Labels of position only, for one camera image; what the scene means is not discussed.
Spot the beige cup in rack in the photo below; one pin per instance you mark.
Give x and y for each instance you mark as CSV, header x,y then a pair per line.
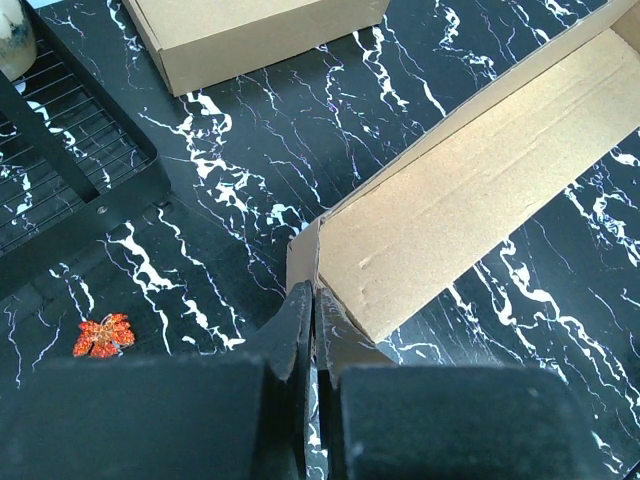
x,y
18,42

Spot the black wire tray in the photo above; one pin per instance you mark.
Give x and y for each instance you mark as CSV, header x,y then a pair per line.
x,y
74,165

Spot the closed brown cardboard box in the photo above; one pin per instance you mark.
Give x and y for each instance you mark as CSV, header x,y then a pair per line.
x,y
196,44

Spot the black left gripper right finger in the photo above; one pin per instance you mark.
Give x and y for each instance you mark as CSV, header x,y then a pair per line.
x,y
381,420

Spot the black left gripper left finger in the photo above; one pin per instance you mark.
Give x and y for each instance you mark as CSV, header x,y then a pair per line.
x,y
240,415

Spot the small orange flower toy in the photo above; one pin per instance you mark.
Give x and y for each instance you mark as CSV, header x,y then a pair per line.
x,y
104,339

